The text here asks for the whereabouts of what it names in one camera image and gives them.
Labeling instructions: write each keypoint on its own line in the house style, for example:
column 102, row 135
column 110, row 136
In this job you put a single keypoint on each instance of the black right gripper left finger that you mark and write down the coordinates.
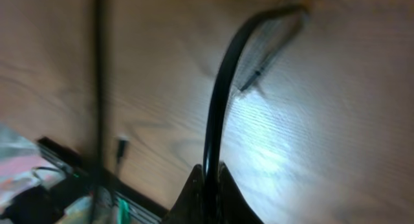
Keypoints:
column 188, row 208

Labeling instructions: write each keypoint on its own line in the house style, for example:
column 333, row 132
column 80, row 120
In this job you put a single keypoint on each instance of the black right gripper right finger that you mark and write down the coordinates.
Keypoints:
column 234, row 208

